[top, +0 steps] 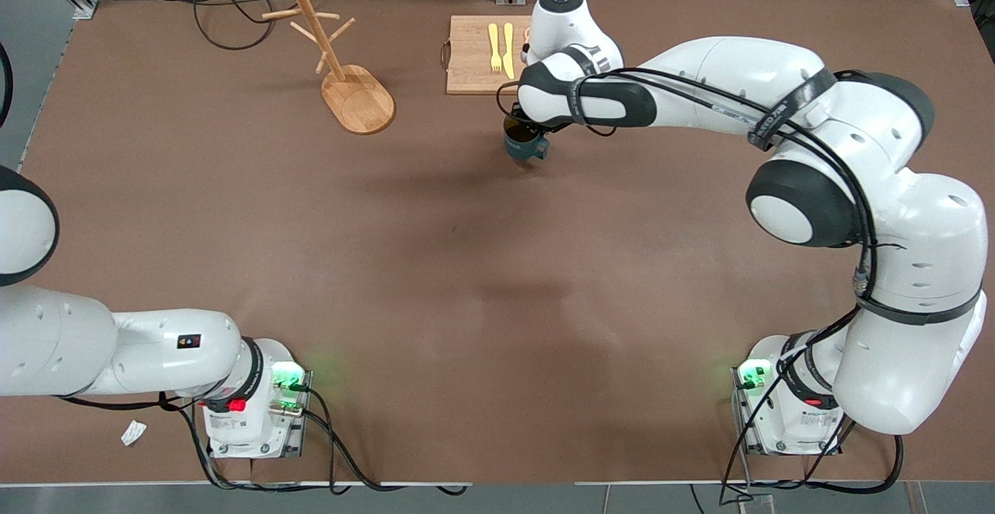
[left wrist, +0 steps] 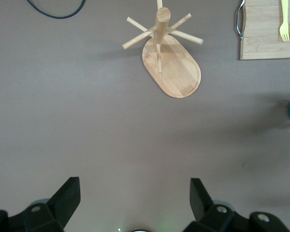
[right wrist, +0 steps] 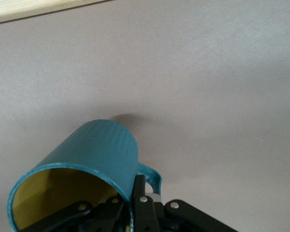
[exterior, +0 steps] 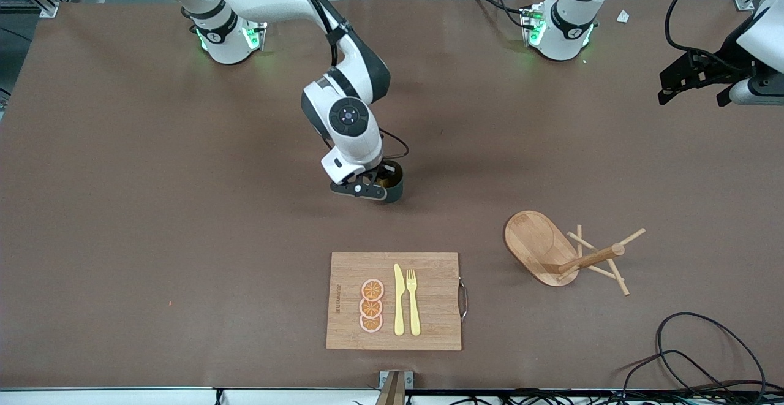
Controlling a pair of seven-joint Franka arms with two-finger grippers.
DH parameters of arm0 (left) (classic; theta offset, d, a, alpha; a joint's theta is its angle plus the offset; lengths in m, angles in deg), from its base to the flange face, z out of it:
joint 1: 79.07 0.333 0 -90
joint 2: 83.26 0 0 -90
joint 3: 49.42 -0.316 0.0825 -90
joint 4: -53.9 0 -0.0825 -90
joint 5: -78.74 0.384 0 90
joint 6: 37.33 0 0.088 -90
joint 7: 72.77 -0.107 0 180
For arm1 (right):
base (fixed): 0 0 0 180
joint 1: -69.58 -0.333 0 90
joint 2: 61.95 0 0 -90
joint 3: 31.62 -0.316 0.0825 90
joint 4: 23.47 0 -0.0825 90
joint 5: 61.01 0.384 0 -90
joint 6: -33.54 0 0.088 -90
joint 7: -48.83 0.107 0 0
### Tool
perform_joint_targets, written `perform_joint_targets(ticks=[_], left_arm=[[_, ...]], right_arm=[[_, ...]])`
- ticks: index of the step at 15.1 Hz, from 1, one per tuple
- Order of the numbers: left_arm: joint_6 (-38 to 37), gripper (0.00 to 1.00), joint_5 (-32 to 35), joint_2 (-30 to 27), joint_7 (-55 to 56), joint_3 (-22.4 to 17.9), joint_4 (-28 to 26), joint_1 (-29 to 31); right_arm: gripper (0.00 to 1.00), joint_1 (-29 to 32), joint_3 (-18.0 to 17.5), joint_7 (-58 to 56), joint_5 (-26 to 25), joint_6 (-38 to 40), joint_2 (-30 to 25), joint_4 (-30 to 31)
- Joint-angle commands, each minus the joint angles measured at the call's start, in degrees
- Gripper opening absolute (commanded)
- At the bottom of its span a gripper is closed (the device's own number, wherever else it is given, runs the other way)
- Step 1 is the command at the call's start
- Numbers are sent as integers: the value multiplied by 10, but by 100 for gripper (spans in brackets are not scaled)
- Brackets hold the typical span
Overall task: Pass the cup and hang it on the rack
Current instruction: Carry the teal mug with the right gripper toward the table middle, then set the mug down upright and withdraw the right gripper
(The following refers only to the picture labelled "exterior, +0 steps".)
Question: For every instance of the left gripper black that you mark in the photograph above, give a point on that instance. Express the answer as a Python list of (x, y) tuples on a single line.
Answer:
[(721, 62)]

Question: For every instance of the dark teal cup yellow inside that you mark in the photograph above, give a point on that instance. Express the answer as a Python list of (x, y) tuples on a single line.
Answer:
[(395, 192)]

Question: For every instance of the white paper scrap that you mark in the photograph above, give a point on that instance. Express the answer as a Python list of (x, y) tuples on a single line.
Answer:
[(623, 16)]

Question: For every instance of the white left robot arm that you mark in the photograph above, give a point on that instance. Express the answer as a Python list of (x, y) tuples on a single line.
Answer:
[(569, 25)]

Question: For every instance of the orange slice toy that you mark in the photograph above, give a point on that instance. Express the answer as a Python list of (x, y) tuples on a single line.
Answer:
[(372, 290)]

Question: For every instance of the white table edge rail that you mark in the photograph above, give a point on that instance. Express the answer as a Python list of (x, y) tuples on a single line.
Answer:
[(122, 397)]

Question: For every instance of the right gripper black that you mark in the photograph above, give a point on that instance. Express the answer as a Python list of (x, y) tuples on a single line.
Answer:
[(384, 173)]

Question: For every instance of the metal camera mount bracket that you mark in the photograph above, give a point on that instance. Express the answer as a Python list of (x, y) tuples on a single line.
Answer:
[(396, 386)]

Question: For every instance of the yellow plastic knife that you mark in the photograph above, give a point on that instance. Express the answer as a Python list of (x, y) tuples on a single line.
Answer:
[(399, 307)]

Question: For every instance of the wooden cup rack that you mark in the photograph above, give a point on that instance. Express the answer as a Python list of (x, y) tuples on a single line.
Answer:
[(536, 242)]

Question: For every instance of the yellow plastic fork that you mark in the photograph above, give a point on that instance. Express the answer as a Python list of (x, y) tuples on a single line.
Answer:
[(414, 313)]

